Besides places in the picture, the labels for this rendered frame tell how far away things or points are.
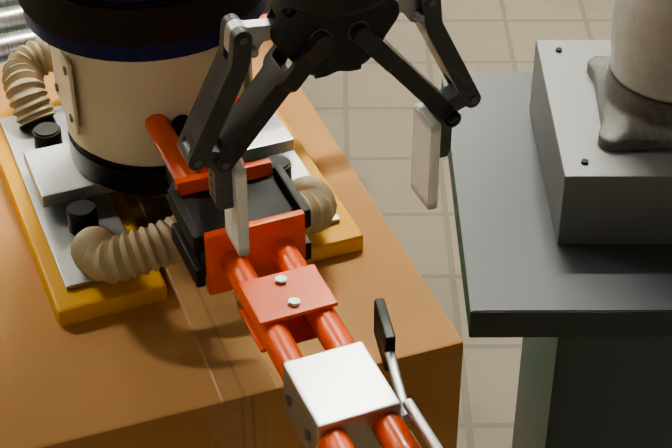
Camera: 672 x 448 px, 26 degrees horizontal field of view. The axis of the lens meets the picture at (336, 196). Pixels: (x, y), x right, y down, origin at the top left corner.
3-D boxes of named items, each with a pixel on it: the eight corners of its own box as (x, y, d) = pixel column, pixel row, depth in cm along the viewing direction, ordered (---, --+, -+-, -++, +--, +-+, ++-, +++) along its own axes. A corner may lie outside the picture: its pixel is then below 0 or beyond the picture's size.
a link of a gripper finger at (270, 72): (340, 43, 88) (324, 33, 87) (230, 182, 91) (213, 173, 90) (316, 14, 91) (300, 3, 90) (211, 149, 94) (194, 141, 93)
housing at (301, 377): (278, 408, 105) (277, 362, 102) (365, 383, 107) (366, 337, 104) (314, 475, 100) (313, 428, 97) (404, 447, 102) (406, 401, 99)
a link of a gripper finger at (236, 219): (246, 168, 92) (235, 171, 91) (250, 255, 96) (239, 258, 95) (231, 143, 94) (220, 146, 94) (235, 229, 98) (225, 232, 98)
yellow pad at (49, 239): (-17, 129, 152) (-24, 88, 149) (76, 109, 155) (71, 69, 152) (59, 329, 127) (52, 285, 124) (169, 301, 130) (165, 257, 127)
